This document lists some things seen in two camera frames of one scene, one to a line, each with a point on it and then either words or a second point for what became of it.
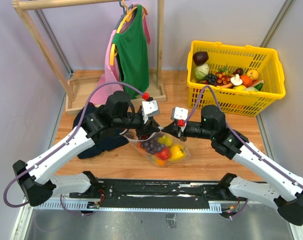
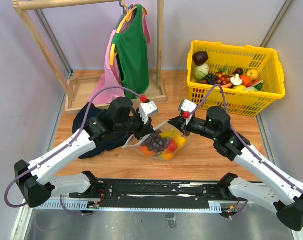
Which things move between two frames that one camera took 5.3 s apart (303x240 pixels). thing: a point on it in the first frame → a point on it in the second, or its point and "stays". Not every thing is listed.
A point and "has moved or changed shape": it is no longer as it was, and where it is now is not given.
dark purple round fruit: [200, 57] stays
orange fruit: [161, 162] → [144, 150]
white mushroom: [236, 80] stays
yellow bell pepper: [177, 152] has moved or changed shape
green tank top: [131, 45] stays
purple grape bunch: [152, 145] has moved or changed shape
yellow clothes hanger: [127, 17] stays
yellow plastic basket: [245, 79] stays
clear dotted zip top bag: [161, 147] has moved or changed shape
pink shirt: [109, 83] stays
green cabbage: [201, 71] stays
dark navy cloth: [110, 140] stays
